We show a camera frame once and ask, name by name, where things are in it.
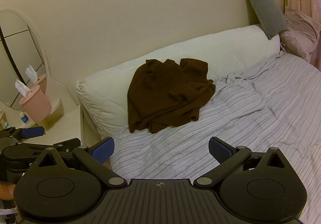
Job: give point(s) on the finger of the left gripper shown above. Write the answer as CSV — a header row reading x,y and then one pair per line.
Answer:
x,y
67,144
26,133

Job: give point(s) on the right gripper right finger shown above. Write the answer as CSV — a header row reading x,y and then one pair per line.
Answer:
x,y
229,159

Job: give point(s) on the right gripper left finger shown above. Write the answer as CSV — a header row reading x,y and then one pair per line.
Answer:
x,y
94,157

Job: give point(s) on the dark brown knit garment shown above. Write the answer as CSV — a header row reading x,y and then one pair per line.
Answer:
x,y
167,94

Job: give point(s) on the person's left hand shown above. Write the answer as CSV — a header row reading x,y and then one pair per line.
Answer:
x,y
7,191

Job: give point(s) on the small white blue bottle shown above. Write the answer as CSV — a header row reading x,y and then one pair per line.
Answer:
x,y
24,118

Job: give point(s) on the white bedside table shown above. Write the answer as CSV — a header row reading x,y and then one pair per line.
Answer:
x,y
66,127

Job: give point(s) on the pink tissue box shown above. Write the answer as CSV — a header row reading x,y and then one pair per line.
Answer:
x,y
34,102

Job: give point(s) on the white folded duvet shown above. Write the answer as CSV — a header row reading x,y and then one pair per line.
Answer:
x,y
104,94

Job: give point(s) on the striped grey bed sheet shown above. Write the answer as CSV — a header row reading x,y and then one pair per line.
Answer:
x,y
276,103

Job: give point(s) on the oval vanity mirror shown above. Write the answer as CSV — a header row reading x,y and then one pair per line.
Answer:
x,y
20,49

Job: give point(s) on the grey square cushion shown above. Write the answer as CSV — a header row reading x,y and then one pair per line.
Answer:
x,y
270,16

